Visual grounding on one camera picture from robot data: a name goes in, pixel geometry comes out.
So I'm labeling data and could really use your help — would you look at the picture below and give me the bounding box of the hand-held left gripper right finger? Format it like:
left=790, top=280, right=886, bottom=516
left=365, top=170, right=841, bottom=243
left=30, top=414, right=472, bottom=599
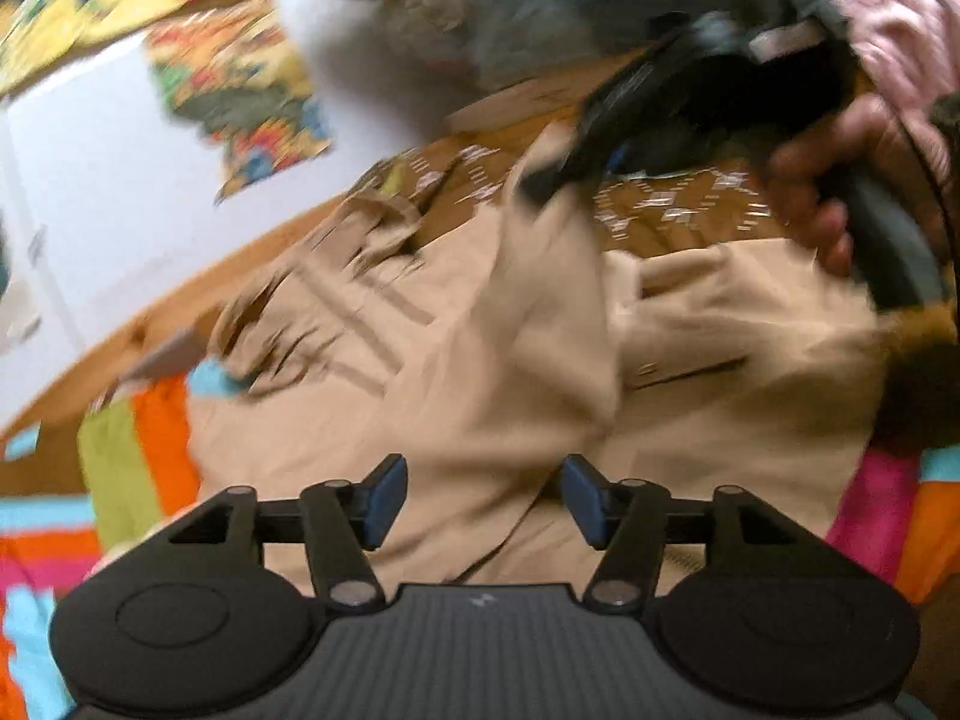
left=561, top=454, right=820, bottom=613

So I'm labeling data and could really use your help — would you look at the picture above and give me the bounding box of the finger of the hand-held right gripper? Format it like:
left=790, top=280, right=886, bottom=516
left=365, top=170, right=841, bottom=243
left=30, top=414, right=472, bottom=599
left=516, top=100, right=628, bottom=205

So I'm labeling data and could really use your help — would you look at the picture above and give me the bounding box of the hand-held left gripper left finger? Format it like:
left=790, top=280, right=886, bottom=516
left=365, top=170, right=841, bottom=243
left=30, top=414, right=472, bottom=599
left=161, top=454, right=410, bottom=610

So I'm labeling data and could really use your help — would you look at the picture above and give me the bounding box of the beige printed garment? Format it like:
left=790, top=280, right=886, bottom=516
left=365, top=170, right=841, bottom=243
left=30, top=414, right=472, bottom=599
left=186, top=126, right=905, bottom=602

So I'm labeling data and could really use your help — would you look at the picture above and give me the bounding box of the person's right forearm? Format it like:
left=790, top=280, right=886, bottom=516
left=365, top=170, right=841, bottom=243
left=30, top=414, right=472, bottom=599
left=829, top=0, right=960, bottom=137

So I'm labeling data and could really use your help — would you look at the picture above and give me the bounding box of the person's right hand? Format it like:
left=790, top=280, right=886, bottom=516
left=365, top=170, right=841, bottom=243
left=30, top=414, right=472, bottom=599
left=769, top=96, right=902, bottom=278

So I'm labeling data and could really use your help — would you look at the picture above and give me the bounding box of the brown printed blanket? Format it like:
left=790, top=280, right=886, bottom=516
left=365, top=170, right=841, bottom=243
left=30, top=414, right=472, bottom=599
left=351, top=141, right=792, bottom=265

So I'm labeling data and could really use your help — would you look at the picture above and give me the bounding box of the grey blue cloth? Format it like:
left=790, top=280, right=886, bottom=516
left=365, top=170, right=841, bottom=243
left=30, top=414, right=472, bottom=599
left=321, top=0, right=760, bottom=89

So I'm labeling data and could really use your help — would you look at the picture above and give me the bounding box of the colourful striped bedsheet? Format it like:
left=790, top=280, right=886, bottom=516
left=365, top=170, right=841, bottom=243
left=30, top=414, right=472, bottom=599
left=0, top=358, right=960, bottom=720

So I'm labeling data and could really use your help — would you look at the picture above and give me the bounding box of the dark furry cloth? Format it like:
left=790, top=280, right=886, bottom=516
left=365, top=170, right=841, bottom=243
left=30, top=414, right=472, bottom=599
left=868, top=298, right=960, bottom=460

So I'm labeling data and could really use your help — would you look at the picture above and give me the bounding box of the flower print wall poster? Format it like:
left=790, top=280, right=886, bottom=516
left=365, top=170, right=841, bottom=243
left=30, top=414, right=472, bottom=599
left=145, top=0, right=336, bottom=205

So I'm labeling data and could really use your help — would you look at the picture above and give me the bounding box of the white wall conduit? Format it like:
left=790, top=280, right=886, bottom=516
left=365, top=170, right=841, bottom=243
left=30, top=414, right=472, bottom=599
left=0, top=109, right=87, bottom=365

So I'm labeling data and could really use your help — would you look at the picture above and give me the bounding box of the yellow cartoon wall poster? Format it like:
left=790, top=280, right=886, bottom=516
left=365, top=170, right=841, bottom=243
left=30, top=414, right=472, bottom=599
left=0, top=0, right=317, bottom=95

